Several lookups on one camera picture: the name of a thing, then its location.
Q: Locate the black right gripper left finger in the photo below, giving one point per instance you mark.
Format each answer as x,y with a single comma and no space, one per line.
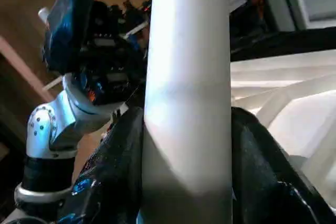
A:
110,182

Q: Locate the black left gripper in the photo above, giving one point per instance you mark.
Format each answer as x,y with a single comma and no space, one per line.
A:
113,51

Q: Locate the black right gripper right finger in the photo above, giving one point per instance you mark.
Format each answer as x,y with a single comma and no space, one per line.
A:
273,182

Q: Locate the white plastic table top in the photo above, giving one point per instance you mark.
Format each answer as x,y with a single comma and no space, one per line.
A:
294,108

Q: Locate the white plastic table leg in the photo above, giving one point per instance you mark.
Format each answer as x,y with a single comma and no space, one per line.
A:
186,87

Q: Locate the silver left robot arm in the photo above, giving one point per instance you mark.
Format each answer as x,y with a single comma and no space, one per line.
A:
58,129

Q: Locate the orange wooden beam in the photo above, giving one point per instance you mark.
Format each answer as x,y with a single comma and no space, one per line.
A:
23,69

